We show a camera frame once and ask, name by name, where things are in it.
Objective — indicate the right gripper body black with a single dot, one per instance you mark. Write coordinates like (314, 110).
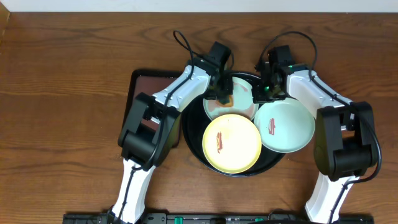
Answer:
(265, 92)

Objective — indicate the yellow plate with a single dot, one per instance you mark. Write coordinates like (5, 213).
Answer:
(231, 143)

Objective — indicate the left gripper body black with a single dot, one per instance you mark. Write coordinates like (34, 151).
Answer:
(222, 92)

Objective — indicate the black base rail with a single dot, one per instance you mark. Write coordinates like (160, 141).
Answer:
(162, 218)

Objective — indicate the round black tray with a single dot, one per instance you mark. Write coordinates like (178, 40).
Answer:
(195, 121)

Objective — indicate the light green plate top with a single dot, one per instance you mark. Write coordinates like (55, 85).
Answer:
(240, 102)

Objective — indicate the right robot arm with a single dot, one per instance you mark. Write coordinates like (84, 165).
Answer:
(345, 141)

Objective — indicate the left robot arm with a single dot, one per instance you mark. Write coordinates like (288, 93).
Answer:
(152, 123)

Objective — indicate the rectangular black brown tray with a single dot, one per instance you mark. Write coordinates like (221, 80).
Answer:
(148, 81)

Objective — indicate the light green plate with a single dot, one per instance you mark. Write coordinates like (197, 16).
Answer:
(285, 126)
(240, 102)

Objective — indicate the green orange sponge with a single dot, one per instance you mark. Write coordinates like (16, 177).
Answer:
(226, 102)

